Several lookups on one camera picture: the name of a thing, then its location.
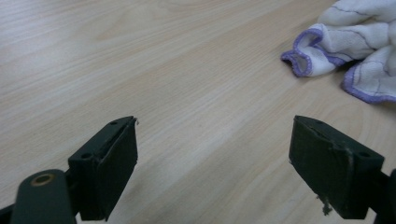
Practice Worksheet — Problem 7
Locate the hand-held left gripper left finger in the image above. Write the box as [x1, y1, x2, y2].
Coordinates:
[67, 116, 139, 222]

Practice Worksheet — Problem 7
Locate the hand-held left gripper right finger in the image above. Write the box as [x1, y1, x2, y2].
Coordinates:
[288, 115, 386, 220]

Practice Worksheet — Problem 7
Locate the white cloth with purple edge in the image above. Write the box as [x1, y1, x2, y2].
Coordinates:
[280, 0, 396, 105]

